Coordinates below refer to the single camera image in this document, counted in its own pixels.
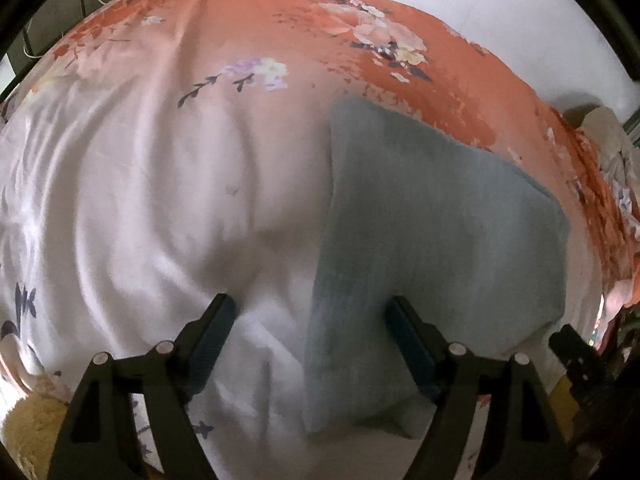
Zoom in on yellow plush toy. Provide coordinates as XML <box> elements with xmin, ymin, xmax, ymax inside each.
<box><xmin>1</xmin><ymin>393</ymin><xmax>67</xmax><ymax>480</ymax></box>

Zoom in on beige crumpled quilt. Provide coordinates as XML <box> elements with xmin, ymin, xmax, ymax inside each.
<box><xmin>580</xmin><ymin>106</ymin><xmax>639</xmax><ymax>242</ymax></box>

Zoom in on grey-green pants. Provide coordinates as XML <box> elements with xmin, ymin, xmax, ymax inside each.
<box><xmin>303</xmin><ymin>98</ymin><xmax>570</xmax><ymax>433</ymax></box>

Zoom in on orange floral bed sheet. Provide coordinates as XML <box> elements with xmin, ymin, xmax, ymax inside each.
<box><xmin>1</xmin><ymin>0</ymin><xmax>639</xmax><ymax>479</ymax></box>

